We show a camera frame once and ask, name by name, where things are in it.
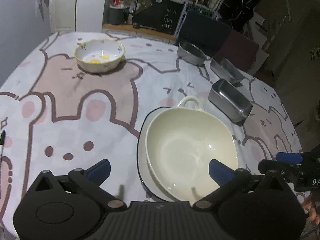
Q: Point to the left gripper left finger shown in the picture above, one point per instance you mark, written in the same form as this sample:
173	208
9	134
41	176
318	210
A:
88	184

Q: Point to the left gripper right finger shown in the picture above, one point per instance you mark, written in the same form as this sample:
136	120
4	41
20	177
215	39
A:
229	181

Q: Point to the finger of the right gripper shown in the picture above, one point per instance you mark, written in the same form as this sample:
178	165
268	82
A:
288	171
289	158

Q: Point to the white square leaf plate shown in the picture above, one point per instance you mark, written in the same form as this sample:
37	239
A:
147	169

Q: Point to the cream two-handled bowl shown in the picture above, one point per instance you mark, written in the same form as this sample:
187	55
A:
180	142

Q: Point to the rectangular steel tin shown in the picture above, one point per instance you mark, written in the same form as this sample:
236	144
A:
230	101
227	71

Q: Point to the yellow-rimmed lemon bowl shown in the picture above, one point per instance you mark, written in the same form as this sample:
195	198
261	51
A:
99	56

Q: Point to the round steel pan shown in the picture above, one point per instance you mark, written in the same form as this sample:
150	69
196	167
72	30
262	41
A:
191	53

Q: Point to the person right hand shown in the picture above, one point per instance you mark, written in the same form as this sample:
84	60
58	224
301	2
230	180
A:
308	204

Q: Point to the bear print tablecloth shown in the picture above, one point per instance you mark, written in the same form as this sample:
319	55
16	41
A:
58	117

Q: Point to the black marker pen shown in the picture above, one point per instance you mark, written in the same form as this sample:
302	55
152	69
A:
2	141

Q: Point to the dark blue cushion chair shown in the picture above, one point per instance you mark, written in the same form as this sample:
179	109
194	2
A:
206	33

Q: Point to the wooden low drawer bench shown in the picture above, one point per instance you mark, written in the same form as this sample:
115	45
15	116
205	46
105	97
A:
144	31

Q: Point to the black hanging jacket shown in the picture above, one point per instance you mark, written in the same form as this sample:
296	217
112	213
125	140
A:
236	13

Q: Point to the grey trash bin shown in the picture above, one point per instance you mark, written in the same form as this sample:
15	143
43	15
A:
116	16

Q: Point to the black have-a-nice-day cabinet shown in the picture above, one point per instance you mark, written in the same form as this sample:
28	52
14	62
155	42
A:
159	15

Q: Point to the white kitchen cabinet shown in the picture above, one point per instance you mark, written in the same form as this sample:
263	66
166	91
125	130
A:
62	15

